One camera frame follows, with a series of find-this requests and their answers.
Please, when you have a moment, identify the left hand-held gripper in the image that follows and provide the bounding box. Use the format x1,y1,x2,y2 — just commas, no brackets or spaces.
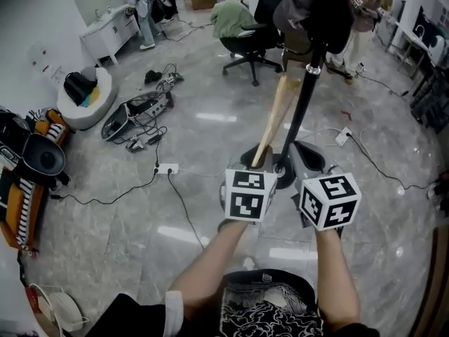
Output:
217,145,282,233

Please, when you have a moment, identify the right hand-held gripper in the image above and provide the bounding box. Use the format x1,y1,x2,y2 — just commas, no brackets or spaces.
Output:
288,140,363,239

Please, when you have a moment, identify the black coat stand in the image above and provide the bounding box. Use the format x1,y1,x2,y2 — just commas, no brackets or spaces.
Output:
241,0,326,190

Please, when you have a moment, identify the person's left forearm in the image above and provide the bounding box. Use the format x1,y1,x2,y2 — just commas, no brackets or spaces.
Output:
168,219,260,317

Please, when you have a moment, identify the person's right forearm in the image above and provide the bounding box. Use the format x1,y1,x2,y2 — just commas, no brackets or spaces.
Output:
314,227,362,333

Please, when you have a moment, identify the white power strip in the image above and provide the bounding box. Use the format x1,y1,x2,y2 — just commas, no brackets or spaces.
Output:
334,126,354,147
153,163,180,176

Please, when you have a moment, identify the black office chair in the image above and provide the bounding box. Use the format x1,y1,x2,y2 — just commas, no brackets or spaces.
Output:
222,0,288,87

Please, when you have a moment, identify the spare gripper on floor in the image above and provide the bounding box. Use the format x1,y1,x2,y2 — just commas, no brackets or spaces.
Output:
156,72,185,93
125,135,145,153

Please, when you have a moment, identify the grey device shell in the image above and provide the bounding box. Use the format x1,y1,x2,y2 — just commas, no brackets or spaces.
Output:
100,89,175,142

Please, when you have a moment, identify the black cloth on floor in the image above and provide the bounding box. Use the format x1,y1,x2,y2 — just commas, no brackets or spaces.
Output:
144,69,163,85

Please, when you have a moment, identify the black hanging garment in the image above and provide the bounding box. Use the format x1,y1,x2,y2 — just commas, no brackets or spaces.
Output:
307,0,356,55

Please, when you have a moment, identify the person's black patterned shirt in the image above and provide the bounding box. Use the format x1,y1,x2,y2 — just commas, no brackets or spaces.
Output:
86,269,382,337

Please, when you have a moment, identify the grey cap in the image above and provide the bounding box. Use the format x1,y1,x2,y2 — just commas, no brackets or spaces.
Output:
272,0,319,35

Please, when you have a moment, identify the white round seat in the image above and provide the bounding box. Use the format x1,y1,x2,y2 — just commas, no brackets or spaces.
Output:
56,66,119,131

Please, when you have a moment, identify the yellow blue cloth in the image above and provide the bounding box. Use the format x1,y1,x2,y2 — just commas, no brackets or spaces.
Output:
78,88,102,109

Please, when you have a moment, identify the black monitor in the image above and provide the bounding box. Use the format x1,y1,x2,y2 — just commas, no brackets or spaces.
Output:
411,5,449,66

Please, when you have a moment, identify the black backpack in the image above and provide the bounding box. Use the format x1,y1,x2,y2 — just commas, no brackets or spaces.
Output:
63,71,99,107

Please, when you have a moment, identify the white cabinet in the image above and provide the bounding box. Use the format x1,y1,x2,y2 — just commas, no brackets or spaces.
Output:
79,4,142,67

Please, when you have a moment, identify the orange striped sofa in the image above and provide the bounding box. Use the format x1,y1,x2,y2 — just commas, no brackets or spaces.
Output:
0,107,73,253

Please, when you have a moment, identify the white fan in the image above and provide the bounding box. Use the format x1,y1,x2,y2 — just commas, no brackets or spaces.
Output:
27,282,91,333

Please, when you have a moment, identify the black power cable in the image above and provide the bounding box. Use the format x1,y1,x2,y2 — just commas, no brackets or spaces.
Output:
49,168,206,251

